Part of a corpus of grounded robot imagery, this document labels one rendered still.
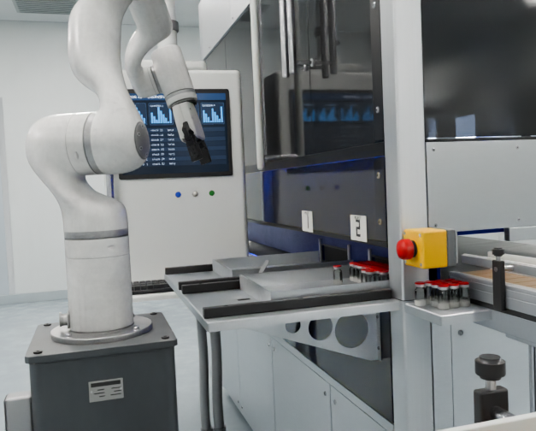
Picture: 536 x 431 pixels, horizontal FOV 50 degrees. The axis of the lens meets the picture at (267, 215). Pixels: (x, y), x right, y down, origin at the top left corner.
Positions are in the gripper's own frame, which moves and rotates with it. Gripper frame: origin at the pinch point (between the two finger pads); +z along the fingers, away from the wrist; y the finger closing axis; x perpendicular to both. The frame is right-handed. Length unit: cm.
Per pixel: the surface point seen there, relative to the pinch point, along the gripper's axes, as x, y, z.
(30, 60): -231, -412, -236
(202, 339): -35, -61, 54
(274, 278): 10.4, 10.7, 36.4
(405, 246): 41, 41, 37
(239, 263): -3.4, -19.8, 30.6
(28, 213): -287, -417, -86
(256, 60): 20.5, -30.9, -29.5
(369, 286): 32, 28, 43
